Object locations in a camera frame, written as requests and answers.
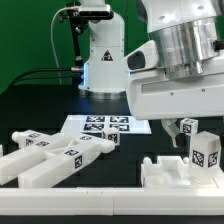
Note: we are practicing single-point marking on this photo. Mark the white L-shaped wall fence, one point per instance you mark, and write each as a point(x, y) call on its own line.
point(112, 201)

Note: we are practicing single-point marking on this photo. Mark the white chair seat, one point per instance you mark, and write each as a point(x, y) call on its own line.
point(172, 172)

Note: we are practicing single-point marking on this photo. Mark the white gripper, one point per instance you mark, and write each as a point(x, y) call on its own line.
point(152, 96)

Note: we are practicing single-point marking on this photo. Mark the black camera on stand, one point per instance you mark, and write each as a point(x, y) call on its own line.
point(80, 12)

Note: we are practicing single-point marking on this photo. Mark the white chair back frame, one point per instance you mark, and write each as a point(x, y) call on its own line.
point(52, 159)

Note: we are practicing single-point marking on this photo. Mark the white block left edge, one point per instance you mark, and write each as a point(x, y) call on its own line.
point(1, 150)

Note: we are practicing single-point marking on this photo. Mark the white marker base sheet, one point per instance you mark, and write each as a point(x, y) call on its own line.
point(95, 123)

